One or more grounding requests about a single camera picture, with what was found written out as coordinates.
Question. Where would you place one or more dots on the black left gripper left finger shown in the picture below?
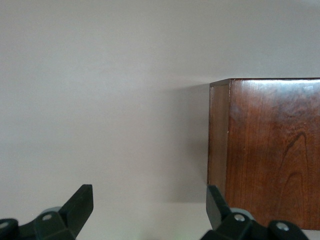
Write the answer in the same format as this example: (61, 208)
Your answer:
(72, 215)

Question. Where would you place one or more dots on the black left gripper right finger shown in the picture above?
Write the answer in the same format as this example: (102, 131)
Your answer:
(220, 215)

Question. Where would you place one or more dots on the dark brown wooden cabinet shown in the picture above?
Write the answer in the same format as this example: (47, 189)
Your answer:
(275, 150)

